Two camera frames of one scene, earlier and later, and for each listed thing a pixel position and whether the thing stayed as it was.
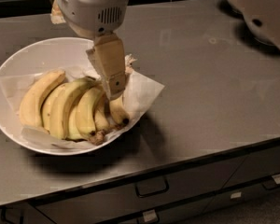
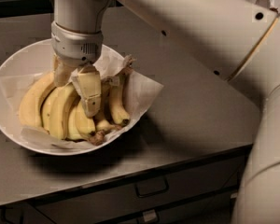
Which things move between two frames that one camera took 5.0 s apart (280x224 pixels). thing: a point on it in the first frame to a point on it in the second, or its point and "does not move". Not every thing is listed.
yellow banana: x=48 y=106 does not move
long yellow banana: x=58 y=101 to x=70 y=101
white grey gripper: x=90 y=13 to x=74 y=47
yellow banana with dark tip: x=85 y=114 does not move
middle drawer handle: x=151 y=188 does not move
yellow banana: x=119 y=110 does not move
